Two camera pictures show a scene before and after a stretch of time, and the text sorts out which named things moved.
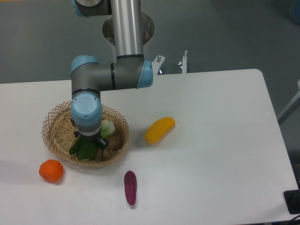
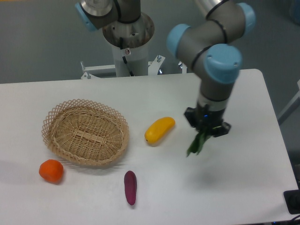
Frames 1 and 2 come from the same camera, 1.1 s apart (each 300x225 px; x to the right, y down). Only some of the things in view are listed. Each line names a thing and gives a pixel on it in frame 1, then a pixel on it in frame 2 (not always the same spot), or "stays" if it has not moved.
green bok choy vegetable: x=85 y=149 → x=198 y=143
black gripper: x=93 y=138 → x=203 y=117
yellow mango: x=157 y=130 stays
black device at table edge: x=292 y=198 stays
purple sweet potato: x=130 y=181 stays
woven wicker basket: x=58 y=135 stays
